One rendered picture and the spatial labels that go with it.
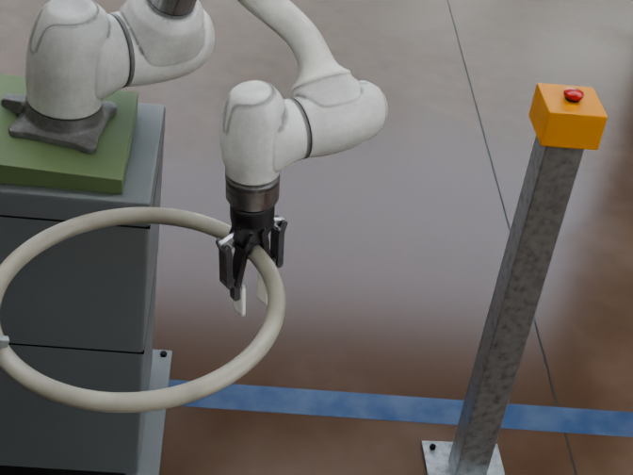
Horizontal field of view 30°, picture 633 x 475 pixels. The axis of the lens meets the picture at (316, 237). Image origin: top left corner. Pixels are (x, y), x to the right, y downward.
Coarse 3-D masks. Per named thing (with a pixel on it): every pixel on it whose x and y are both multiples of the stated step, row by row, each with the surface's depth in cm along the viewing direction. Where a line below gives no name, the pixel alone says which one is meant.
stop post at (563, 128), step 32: (544, 96) 233; (544, 128) 230; (576, 128) 230; (544, 160) 237; (576, 160) 237; (544, 192) 241; (512, 224) 254; (544, 224) 246; (512, 256) 253; (544, 256) 251; (512, 288) 256; (512, 320) 262; (480, 352) 274; (512, 352) 267; (480, 384) 273; (512, 384) 273; (480, 416) 279; (448, 448) 301; (480, 448) 285
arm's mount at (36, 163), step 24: (0, 96) 250; (120, 96) 258; (0, 120) 243; (120, 120) 251; (0, 144) 237; (24, 144) 238; (48, 144) 240; (120, 144) 244; (0, 168) 232; (24, 168) 233; (48, 168) 234; (72, 168) 235; (96, 168) 236; (120, 168) 238; (120, 192) 237
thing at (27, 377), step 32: (64, 224) 205; (96, 224) 207; (192, 224) 208; (224, 224) 207; (32, 256) 200; (256, 256) 200; (0, 288) 192; (0, 352) 180; (256, 352) 182; (32, 384) 175; (64, 384) 175; (192, 384) 176; (224, 384) 178
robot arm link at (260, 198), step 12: (228, 180) 192; (276, 180) 193; (228, 192) 194; (240, 192) 192; (252, 192) 191; (264, 192) 192; (276, 192) 194; (240, 204) 193; (252, 204) 192; (264, 204) 193
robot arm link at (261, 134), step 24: (240, 96) 183; (264, 96) 183; (240, 120) 183; (264, 120) 183; (288, 120) 187; (240, 144) 185; (264, 144) 185; (288, 144) 188; (240, 168) 188; (264, 168) 188
